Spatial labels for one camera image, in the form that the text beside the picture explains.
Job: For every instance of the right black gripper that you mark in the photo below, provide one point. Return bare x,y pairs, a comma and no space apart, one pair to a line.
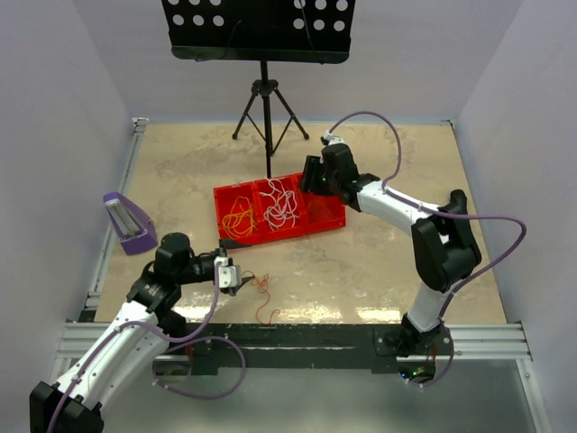
314,165

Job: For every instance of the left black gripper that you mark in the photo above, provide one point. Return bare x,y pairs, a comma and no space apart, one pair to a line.
227,244

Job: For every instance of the red three-compartment bin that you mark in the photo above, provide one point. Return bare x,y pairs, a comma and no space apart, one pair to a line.
270,210

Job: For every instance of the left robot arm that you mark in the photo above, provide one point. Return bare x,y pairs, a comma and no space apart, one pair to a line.
145,326

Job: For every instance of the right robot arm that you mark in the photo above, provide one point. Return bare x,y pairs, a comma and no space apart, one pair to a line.
445,249

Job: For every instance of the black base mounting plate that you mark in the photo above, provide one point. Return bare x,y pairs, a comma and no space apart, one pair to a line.
379,348

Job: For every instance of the purple metronome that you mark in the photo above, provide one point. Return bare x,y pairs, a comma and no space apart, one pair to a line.
135,229

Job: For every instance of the black microphone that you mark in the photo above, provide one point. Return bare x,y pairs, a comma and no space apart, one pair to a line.
458,202

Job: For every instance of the black music stand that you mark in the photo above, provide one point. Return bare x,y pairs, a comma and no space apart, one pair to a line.
263,31

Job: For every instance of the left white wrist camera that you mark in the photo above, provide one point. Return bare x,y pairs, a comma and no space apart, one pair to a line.
228,276

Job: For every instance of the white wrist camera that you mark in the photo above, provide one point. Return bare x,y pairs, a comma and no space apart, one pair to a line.
228,276
328,138

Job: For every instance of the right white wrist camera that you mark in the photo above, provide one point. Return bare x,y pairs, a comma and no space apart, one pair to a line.
328,138

